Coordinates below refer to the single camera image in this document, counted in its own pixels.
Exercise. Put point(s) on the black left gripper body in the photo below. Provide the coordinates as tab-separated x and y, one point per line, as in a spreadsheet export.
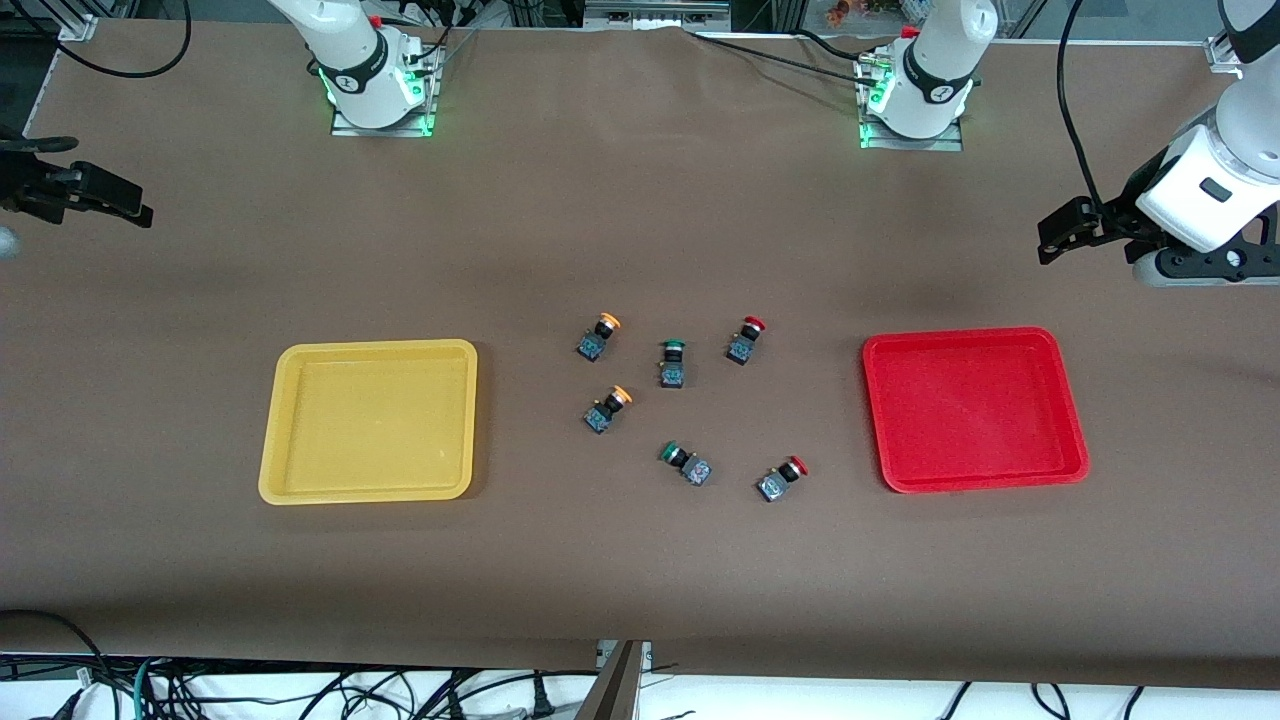
1118	217

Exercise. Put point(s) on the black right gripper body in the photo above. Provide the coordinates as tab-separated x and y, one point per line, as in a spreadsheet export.
30	185

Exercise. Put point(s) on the red push button switch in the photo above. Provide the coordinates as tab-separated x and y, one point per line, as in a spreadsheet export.
771	487
740	350

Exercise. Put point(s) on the yellow push button switch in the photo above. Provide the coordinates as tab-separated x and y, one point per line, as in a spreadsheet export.
598	418
592	347

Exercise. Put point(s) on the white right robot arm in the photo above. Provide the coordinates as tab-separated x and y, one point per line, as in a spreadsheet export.
360	70

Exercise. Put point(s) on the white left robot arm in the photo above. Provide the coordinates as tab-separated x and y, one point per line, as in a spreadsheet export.
935	60

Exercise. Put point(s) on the red plastic tray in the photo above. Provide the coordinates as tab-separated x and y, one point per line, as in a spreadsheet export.
970	410

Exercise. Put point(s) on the yellow plastic tray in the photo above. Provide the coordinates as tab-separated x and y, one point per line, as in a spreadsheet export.
370	430

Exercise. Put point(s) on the brown table cover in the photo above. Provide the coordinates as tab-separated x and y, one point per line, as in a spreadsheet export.
640	560

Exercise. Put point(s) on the brown support beam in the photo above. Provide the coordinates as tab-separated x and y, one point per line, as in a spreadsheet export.
610	690

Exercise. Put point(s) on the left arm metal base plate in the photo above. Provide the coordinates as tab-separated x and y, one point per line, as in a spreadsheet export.
950	142

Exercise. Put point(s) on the aluminium frame bracket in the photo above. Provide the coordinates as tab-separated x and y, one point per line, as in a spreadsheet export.
1218	55
78	28

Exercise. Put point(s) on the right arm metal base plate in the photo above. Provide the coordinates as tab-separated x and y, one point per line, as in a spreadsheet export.
345	122

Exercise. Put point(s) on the green push button switch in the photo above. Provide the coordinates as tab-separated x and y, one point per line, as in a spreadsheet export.
696	471
672	374

